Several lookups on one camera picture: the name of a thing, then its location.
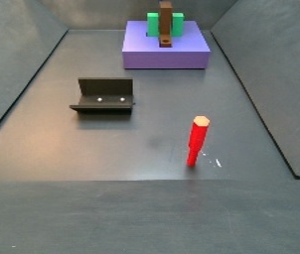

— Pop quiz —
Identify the purple base board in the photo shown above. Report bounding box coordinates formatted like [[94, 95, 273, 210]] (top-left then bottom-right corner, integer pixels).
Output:
[[122, 21, 212, 69]]

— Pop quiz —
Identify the red peg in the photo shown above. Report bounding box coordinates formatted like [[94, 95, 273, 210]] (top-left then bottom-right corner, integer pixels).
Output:
[[188, 115, 210, 167]]

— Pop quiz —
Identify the right green block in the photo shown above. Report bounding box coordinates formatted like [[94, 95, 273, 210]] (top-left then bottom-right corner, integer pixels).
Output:
[[148, 13, 160, 37]]

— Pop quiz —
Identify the brown L-shaped block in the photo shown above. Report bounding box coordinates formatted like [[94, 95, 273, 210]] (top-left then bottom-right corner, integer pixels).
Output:
[[160, 1, 173, 48]]

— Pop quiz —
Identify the black angle bracket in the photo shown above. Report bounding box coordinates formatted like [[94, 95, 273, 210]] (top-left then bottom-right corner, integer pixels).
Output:
[[70, 77, 134, 112]]

